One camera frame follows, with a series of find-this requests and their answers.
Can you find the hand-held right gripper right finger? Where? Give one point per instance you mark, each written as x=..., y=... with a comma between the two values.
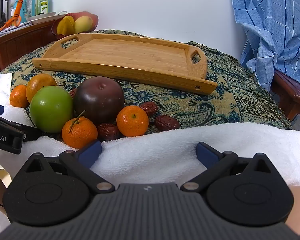
x=206, y=152

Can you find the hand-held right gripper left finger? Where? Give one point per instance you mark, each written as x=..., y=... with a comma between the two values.
x=91, y=151

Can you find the tangerine with stem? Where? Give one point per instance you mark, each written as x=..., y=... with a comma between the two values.
x=80, y=133

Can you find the small tangerine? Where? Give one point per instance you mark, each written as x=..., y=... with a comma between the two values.
x=132, y=122
x=17, y=96

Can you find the red date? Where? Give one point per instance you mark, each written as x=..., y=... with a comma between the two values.
x=148, y=108
x=107, y=132
x=73, y=93
x=166, y=123

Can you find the green apple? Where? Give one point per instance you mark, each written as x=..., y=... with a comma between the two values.
x=50, y=110

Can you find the large orange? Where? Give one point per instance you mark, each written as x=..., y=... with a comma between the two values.
x=40, y=83

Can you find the dark purple plum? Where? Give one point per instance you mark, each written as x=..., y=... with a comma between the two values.
x=100, y=100

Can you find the wooden serving tray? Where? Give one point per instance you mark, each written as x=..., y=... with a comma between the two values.
x=130, y=55

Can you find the white towel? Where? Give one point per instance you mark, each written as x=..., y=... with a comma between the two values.
x=165, y=150

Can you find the paisley patterned blanket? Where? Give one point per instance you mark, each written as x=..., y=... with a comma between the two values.
x=215, y=100

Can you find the wooden cabinet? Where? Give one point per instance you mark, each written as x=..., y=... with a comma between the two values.
x=15, y=45

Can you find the stack of papers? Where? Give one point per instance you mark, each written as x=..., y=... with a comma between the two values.
x=5, y=31

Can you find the orange plastic tool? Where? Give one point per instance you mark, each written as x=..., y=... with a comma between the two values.
x=17, y=12

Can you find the white plastic tray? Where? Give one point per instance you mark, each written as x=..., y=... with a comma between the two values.
x=40, y=17

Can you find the wooden chair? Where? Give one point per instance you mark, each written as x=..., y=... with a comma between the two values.
x=290, y=90

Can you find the blue spray bottle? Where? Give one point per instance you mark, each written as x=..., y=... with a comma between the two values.
x=15, y=3
x=23, y=3

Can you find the yellow starfruit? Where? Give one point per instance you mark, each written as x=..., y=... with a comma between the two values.
x=65, y=25

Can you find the slim pale spray bottle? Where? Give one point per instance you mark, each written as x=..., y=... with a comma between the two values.
x=32, y=3

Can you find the green spray bottle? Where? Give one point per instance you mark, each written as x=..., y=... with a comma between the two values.
x=43, y=2

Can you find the yellow mango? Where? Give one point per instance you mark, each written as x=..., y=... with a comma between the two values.
x=83, y=23

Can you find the red fruit bowl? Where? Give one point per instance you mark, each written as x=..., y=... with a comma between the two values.
x=93, y=21

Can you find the blue checked cloth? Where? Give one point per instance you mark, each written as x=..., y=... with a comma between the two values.
x=270, y=30

